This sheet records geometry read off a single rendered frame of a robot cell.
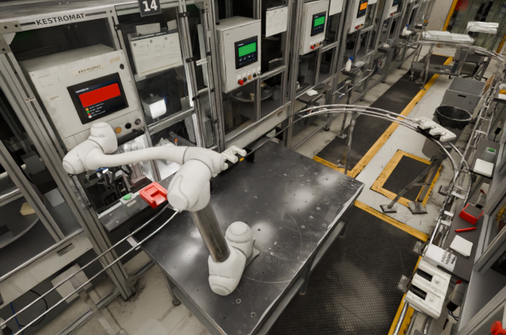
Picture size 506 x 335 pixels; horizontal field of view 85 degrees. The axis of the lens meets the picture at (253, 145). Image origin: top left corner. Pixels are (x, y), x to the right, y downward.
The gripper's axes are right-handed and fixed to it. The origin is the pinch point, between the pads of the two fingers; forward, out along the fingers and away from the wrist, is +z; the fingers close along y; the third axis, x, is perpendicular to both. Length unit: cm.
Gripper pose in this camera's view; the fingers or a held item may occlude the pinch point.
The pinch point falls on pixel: (122, 185)
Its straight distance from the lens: 178.1
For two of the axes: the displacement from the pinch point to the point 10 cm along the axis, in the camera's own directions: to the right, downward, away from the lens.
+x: 7.6, 3.8, -5.3
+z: 0.0, 8.1, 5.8
